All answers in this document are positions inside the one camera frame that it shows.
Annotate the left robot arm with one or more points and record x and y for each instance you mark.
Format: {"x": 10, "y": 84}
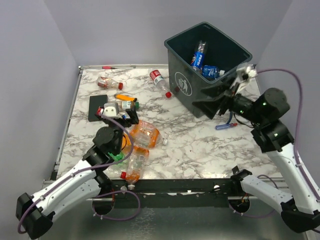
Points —
{"x": 37, "y": 212}

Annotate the pocari sweat blue bottle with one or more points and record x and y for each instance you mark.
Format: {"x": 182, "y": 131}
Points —
{"x": 212, "y": 72}

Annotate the pepsi bottle by bin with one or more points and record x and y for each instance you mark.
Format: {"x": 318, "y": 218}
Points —
{"x": 199, "y": 55}

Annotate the crushed bottle red cap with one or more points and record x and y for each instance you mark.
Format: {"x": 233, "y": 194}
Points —
{"x": 108, "y": 83}

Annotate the small orange bottle left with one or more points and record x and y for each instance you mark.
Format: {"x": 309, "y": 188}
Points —
{"x": 126, "y": 144}

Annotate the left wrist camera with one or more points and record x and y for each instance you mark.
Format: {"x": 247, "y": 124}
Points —
{"x": 108, "y": 110}

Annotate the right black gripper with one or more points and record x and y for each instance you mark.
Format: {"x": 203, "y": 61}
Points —
{"x": 209, "y": 106}

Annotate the red marker pen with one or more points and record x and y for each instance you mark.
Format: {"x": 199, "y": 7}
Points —
{"x": 108, "y": 68}

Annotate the dark green plastic bin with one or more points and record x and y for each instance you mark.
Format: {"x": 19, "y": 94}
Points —
{"x": 222, "y": 51}

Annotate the black rectangular block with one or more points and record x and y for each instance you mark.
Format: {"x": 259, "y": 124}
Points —
{"x": 95, "y": 101}

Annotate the orange utility knife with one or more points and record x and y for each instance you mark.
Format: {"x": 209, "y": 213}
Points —
{"x": 125, "y": 98}

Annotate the green crushed bottle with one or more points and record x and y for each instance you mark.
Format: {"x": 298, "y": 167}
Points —
{"x": 118, "y": 159}

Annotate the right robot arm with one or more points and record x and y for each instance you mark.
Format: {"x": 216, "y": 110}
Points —
{"x": 299, "y": 209}

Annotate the red label clear bottle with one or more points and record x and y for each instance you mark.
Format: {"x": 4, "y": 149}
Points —
{"x": 160, "y": 82}

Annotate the blue screwdriver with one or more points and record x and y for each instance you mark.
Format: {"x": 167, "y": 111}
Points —
{"x": 225, "y": 126}

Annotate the orange crushed bottle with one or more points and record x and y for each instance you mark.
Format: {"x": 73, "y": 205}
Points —
{"x": 146, "y": 135}

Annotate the blue handled pliers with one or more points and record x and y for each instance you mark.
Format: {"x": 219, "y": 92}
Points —
{"x": 230, "y": 118}

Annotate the starbucks glass bottle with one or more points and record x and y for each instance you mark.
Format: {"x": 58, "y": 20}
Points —
{"x": 124, "y": 104}

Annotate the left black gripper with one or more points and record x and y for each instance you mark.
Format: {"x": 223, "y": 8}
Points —
{"x": 128, "y": 122}

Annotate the orange label large bottle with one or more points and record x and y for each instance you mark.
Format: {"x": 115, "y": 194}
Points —
{"x": 135, "y": 167}

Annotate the black mounting rail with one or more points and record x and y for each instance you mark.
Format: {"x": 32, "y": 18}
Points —
{"x": 174, "y": 193}

